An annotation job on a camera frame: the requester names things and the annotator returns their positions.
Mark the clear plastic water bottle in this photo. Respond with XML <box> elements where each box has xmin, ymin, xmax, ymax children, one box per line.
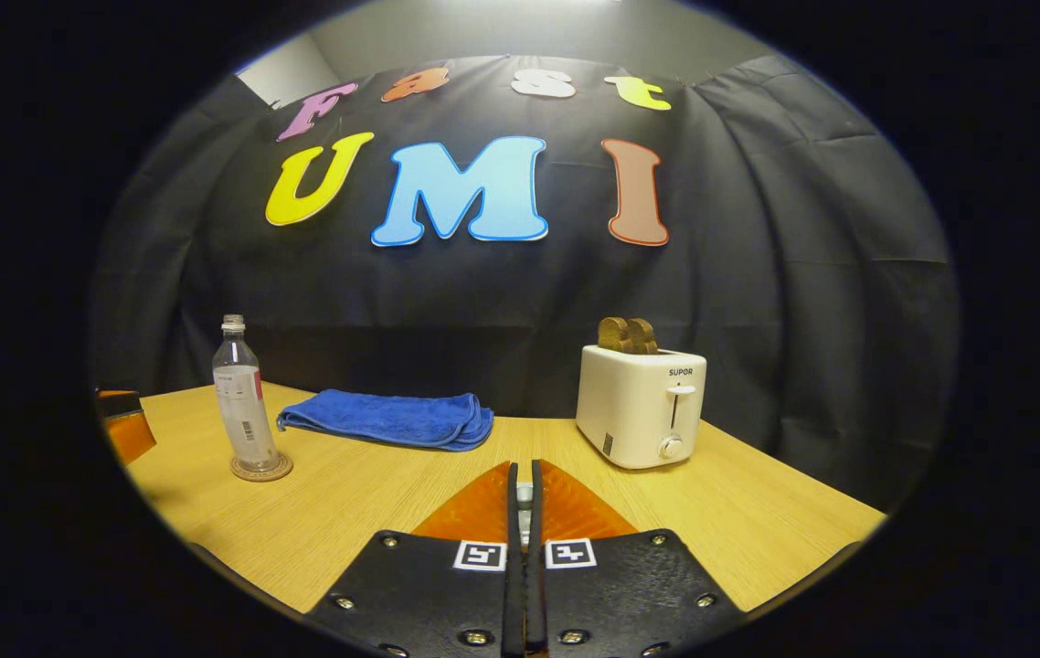
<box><xmin>211</xmin><ymin>314</ymin><xmax>282</xmax><ymax>472</ymax></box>

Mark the white toaster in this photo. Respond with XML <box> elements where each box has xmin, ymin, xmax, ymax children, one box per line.
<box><xmin>574</xmin><ymin>344</ymin><xmax>709</xmax><ymax>472</ymax></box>

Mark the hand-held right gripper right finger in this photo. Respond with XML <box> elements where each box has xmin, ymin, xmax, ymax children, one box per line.
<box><xmin>525</xmin><ymin>459</ymin><xmax>749</xmax><ymax>658</ymax></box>

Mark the black backdrop cloth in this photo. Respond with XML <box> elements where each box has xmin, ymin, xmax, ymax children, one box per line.
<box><xmin>90</xmin><ymin>53</ymin><xmax>961</xmax><ymax>513</ymax></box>

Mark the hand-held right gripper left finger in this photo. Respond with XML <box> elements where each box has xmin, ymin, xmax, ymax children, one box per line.
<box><xmin>303</xmin><ymin>460</ymin><xmax>525</xmax><ymax>658</ymax></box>

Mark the round beige coaster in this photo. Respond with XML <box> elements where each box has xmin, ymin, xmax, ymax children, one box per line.
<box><xmin>228</xmin><ymin>451</ymin><xmax>294</xmax><ymax>483</ymax></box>

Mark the blue folded towel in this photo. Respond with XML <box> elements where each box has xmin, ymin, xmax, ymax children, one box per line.
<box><xmin>276</xmin><ymin>388</ymin><xmax>495</xmax><ymax>453</ymax></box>

